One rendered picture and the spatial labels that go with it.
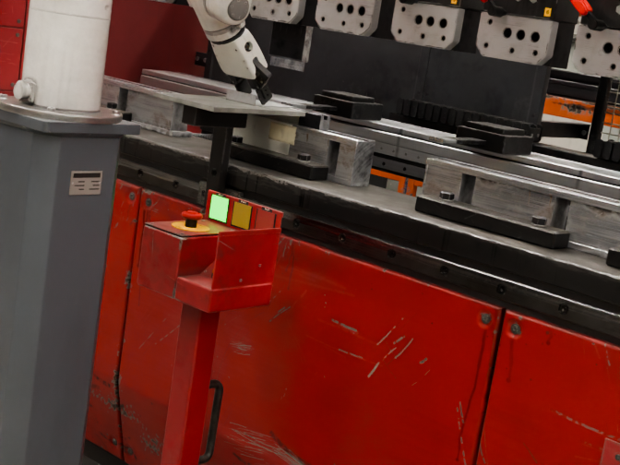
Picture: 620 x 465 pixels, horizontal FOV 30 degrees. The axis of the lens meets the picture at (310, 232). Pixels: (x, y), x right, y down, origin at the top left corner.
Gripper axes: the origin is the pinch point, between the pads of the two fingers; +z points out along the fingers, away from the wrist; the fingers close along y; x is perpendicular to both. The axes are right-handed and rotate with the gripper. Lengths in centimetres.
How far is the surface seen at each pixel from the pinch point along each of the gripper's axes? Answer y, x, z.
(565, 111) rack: 25, -129, 113
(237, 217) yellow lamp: -19.4, 28.8, 4.1
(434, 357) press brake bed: -61, 30, 25
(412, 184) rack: 80, -104, 140
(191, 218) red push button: -17.1, 36.4, -1.8
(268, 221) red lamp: -27.5, 28.0, 3.4
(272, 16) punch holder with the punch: 1.6, -13.4, -9.6
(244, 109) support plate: -9.3, 10.4, -5.6
